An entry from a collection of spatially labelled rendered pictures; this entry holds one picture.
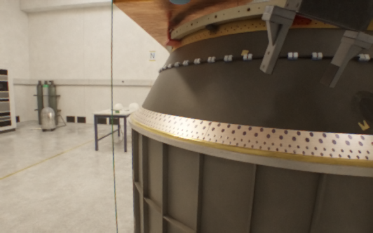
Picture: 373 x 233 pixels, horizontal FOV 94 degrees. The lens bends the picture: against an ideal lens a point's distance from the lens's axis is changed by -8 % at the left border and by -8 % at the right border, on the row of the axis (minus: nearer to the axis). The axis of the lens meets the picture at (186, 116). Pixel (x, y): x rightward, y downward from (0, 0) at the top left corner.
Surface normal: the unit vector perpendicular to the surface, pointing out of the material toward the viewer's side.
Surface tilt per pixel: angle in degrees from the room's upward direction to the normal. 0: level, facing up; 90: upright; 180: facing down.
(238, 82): 62
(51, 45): 90
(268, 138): 43
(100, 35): 90
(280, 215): 90
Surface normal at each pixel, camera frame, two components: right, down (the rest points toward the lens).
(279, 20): 0.04, 0.51
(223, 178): -0.51, 0.10
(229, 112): -0.46, -0.38
